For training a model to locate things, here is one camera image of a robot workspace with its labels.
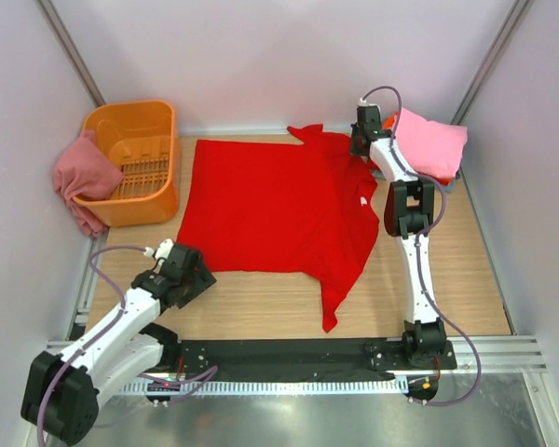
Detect red t shirt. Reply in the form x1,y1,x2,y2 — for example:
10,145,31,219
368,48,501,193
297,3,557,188
433,176,456,187
176,124,380,332

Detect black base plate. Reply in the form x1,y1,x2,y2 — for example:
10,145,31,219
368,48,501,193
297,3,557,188
170,337,457,375

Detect folded pink t shirt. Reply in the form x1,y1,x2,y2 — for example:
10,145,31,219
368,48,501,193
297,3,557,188
392,107,469,179

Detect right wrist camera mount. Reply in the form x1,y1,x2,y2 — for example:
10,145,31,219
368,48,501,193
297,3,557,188
357,98,381,110

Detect white slotted cable duct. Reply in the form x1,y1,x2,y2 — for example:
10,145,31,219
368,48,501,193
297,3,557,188
117,376,409,398

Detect folded grey t shirt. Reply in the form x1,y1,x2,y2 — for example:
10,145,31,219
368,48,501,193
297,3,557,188
371,169,461,194

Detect orange plastic basket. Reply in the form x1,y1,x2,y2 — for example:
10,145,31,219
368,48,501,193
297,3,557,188
74,100,181,227

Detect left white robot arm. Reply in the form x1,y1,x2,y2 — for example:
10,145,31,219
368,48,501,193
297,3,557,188
20,239,216,446

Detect dusty pink t shirt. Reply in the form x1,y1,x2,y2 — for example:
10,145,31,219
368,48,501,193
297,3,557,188
52,130,124,237

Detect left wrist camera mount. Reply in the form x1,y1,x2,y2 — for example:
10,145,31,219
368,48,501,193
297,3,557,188
143,238,174,262

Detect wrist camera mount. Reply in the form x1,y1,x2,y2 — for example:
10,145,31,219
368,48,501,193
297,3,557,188
357,98,381,110
143,238,174,262

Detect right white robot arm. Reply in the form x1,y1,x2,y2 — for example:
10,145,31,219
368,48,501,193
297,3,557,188
351,100,447,369

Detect folded red t shirt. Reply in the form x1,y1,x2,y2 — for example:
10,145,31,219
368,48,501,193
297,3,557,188
433,176,456,187

